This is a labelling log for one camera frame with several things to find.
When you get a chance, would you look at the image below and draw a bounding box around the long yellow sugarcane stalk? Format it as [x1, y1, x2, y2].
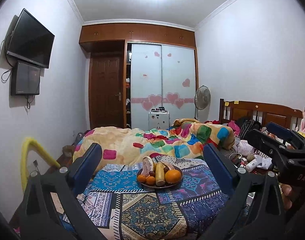
[155, 162, 166, 187]

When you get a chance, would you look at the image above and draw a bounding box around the brown round plate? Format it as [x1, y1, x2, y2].
[137, 163, 184, 189]

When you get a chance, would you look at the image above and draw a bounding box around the black striped bag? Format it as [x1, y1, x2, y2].
[239, 120, 262, 140]

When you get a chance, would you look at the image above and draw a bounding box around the large orange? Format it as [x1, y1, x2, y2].
[165, 170, 182, 184]

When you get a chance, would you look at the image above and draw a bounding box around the wooden headboard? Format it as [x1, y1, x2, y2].
[219, 99, 303, 129]

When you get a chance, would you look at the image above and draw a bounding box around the white wardrobe with hearts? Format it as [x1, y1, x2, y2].
[79, 23, 198, 130]

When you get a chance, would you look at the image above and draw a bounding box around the dark red plum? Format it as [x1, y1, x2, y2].
[149, 171, 156, 177]

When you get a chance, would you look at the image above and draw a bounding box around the standing electric fan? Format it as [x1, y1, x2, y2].
[194, 85, 211, 119]

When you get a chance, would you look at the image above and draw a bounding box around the colourful patchwork blanket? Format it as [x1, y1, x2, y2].
[72, 118, 235, 171]

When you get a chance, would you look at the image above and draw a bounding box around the blue patterned bed sheet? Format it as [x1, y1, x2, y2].
[77, 155, 228, 239]

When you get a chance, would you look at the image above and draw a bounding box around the silver equipment case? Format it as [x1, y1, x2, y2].
[148, 106, 170, 129]

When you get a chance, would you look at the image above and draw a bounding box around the wall mounted black television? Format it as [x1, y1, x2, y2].
[6, 9, 55, 68]

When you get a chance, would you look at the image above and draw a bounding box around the person's right hand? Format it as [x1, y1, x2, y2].
[281, 184, 293, 210]

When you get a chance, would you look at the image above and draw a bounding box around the small black wall monitor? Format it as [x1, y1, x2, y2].
[10, 61, 41, 96]

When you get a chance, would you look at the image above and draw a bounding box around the yellow foam tube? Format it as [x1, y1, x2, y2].
[19, 137, 62, 192]

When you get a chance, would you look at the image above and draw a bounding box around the small orange tangerine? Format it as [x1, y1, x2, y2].
[145, 176, 156, 186]

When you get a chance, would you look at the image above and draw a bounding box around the large pomelo wedge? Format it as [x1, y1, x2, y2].
[141, 156, 154, 177]

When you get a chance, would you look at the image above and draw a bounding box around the small orange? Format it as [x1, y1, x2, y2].
[137, 174, 146, 183]

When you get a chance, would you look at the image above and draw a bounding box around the brown wooden door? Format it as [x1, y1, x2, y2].
[88, 51, 124, 128]

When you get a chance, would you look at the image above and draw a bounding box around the small pomelo slice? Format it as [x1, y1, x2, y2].
[162, 161, 175, 170]

